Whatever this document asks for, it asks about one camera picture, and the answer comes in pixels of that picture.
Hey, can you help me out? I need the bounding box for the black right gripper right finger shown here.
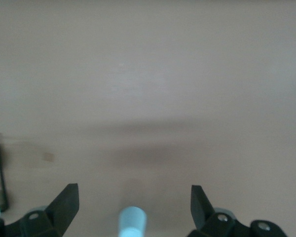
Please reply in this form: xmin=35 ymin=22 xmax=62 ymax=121
xmin=187 ymin=184 xmax=252 ymax=237

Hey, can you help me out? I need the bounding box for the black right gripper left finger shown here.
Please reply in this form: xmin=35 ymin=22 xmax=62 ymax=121
xmin=19 ymin=183 xmax=79 ymax=237

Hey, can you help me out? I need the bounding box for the light blue plastic cup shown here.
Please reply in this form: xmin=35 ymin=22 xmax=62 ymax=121
xmin=118 ymin=206 xmax=148 ymax=237

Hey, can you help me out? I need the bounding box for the brown table cover sheet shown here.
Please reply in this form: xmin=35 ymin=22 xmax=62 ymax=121
xmin=0 ymin=0 xmax=296 ymax=237

